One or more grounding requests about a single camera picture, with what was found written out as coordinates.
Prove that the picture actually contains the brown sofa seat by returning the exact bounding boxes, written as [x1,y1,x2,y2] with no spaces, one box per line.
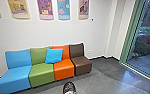
[69,42,93,77]

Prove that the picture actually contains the black plastic trash bag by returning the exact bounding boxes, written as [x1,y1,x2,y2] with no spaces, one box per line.
[62,81,77,94]

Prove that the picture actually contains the light blue wall poster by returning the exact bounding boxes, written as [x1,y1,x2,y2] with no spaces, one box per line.
[56,0,71,21]

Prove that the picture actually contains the blue sofa seat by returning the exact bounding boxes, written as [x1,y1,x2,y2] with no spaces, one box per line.
[0,48,33,94]

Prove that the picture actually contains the orange sofa seat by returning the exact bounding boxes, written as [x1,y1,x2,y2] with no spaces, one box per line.
[50,44,76,82]

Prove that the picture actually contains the green framed glass door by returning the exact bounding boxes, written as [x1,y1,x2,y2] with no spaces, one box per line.
[119,0,150,83]

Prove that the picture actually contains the green sofa seat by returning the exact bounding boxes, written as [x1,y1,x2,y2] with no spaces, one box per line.
[28,46,56,89]

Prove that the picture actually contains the turquoise square cushion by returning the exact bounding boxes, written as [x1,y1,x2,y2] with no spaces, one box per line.
[44,48,64,65]

